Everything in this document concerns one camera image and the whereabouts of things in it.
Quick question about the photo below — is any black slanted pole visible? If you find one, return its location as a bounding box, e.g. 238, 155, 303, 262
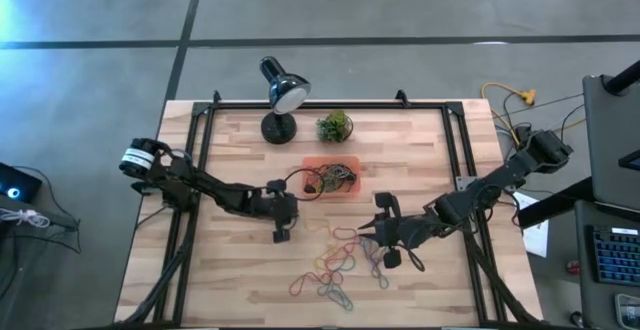
516, 175, 596, 230

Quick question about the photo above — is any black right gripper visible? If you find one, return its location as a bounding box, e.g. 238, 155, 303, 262
357, 213, 424, 250

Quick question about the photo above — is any black power adapter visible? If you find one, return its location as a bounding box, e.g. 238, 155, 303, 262
513, 123, 534, 144

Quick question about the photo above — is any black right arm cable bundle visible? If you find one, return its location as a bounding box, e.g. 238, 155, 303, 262
462, 219, 544, 327

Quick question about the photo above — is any orange translucent plastic bin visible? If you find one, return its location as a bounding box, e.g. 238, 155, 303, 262
301, 155, 362, 201

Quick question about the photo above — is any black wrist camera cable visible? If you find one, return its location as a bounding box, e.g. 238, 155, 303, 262
284, 167, 327, 202
398, 243, 427, 273

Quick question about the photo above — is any black device with blue light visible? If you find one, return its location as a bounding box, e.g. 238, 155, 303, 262
0, 161, 44, 205

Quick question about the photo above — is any black left wrist camera cable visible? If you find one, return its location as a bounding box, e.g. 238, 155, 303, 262
284, 167, 327, 202

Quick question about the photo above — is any white paper sheet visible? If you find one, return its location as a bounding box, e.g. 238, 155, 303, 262
512, 191, 551, 260

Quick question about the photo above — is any grey desk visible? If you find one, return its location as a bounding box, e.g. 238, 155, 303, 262
573, 199, 640, 330

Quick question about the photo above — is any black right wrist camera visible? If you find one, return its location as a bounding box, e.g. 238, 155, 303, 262
374, 191, 402, 217

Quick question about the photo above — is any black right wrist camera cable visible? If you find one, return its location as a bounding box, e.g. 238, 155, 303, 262
398, 243, 427, 273

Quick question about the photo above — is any white cable bundle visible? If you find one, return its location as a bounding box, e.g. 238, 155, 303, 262
0, 206, 52, 230

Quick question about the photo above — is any black desk lamp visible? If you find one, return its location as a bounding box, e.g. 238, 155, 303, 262
258, 55, 313, 146

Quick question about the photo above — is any black round pole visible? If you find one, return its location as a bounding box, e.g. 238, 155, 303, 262
601, 58, 640, 97

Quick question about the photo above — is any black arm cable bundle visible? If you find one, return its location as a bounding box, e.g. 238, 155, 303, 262
462, 219, 544, 327
115, 204, 201, 329

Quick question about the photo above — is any yellow extension cord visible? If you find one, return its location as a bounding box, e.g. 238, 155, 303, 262
480, 81, 586, 147

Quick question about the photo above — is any black aluminium table frame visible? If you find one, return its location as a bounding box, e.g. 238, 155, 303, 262
152, 88, 506, 329

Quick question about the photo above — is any small green potted plant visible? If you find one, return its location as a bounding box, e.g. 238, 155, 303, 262
315, 110, 355, 144

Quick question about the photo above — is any black left arm cable bundle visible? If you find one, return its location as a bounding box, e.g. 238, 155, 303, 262
115, 204, 201, 329

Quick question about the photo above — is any grey handheld device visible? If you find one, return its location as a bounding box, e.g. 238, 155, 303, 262
614, 292, 640, 330

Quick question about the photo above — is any backlit black keyboard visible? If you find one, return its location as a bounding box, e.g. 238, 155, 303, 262
591, 224, 640, 287

